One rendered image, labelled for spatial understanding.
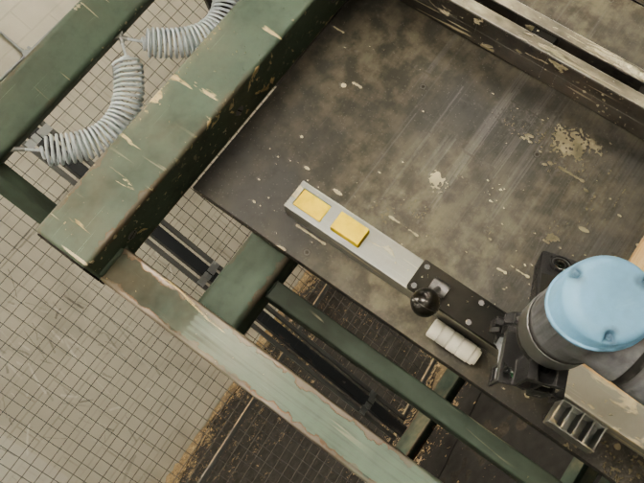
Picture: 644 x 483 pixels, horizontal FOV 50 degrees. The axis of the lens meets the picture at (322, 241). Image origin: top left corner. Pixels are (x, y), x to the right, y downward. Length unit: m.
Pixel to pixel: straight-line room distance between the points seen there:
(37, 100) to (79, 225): 0.55
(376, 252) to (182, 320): 0.29
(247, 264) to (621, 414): 0.58
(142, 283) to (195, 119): 0.25
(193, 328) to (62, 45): 0.77
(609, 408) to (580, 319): 0.47
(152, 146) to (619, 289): 0.70
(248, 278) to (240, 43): 0.36
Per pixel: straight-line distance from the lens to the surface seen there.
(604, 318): 0.57
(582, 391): 1.01
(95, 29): 1.57
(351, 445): 0.95
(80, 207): 1.04
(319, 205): 1.03
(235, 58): 1.09
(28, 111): 1.53
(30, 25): 6.02
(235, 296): 1.08
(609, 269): 0.58
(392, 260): 1.00
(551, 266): 0.80
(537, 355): 0.68
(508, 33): 1.16
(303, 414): 0.95
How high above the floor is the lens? 1.95
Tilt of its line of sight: 17 degrees down
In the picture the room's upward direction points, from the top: 49 degrees counter-clockwise
